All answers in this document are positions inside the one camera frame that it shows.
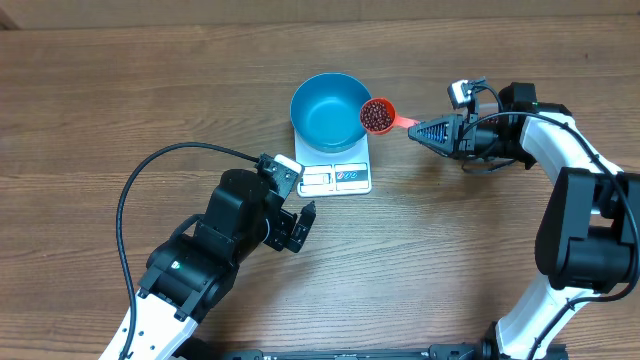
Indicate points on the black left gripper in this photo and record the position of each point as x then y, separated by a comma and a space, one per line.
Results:
285, 223

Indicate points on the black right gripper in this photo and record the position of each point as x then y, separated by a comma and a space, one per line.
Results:
465, 145

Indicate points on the red scoop with blue handle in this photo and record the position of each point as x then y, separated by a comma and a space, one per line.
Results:
398, 121

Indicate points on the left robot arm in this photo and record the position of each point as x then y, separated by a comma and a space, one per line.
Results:
196, 267

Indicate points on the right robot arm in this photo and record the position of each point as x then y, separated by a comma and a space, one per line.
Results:
587, 245

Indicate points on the white digital kitchen scale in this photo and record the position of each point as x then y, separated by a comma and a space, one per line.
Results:
334, 174

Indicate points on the blue plastic bowl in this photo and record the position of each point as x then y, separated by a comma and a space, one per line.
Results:
325, 111

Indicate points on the red adzuki beans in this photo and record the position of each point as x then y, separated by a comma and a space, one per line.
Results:
375, 117

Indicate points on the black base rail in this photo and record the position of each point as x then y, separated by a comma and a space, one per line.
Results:
196, 349

